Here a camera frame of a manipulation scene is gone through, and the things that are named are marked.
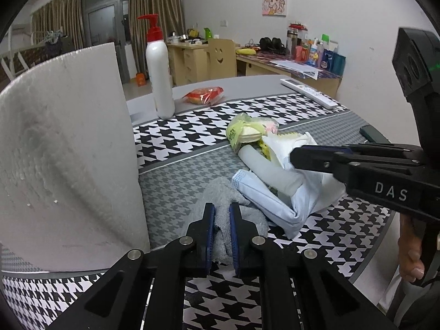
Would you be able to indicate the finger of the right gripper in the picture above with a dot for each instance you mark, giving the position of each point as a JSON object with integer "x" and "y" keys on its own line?
{"x": 322, "y": 159}
{"x": 383, "y": 149}

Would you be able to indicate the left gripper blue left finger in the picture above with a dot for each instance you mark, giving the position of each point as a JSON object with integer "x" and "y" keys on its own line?
{"x": 202, "y": 233}

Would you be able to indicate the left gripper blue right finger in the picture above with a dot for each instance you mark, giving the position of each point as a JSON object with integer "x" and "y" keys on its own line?
{"x": 241, "y": 234}

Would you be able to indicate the blue surgical mask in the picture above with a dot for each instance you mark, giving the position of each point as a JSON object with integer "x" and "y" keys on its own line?
{"x": 311, "y": 197}

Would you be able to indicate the yellow foam fruit net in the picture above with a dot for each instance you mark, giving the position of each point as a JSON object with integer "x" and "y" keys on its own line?
{"x": 265, "y": 149}

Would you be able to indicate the white face mask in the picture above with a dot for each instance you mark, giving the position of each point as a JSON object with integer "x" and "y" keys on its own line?
{"x": 280, "y": 152}

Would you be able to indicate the person's right hand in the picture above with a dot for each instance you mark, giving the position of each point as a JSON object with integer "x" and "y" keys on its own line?
{"x": 409, "y": 251}

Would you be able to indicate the black phone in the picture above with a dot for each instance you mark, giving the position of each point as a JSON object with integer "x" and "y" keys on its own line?
{"x": 371, "y": 134}

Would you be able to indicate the white remote control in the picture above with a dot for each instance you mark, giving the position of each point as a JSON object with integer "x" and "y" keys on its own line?
{"x": 310, "y": 93}

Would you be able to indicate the houndstooth table cloth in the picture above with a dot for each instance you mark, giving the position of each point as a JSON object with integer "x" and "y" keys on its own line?
{"x": 177, "y": 160}

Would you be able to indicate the cluttered side desk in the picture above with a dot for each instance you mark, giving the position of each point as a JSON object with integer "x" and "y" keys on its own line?
{"x": 253, "y": 63}

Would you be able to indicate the green packaged mask bag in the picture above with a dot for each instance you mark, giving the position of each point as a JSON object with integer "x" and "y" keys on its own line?
{"x": 244, "y": 129}

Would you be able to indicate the black headphones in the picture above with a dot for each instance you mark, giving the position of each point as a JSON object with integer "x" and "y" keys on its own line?
{"x": 272, "y": 45}

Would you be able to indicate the white foam box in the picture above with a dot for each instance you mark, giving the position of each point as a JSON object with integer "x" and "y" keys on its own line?
{"x": 70, "y": 194}

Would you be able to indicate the red snack packet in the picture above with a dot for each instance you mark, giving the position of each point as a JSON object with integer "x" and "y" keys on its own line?
{"x": 204, "y": 96}

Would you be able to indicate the wooden smiley chair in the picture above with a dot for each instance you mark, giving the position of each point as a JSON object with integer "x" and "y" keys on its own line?
{"x": 222, "y": 58}

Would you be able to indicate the orange floor bag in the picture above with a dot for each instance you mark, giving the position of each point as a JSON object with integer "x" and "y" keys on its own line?
{"x": 140, "y": 79}

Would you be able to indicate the wooden desk with drawers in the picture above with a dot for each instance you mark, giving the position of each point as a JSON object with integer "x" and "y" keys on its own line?
{"x": 188, "y": 63}

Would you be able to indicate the white pump lotion bottle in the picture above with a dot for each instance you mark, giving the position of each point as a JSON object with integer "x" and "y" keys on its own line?
{"x": 157, "y": 58}

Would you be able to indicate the glass balcony door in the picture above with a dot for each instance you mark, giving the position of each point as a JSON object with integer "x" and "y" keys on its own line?
{"x": 106, "y": 21}

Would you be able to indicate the white metal bunk bed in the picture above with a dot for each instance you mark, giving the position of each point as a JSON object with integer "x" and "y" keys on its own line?
{"x": 16, "y": 62}

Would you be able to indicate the left brown curtain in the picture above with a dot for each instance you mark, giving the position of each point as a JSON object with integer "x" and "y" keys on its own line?
{"x": 58, "y": 15}

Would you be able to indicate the cartoon girl wall picture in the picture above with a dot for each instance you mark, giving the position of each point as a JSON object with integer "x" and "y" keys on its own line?
{"x": 274, "y": 8}

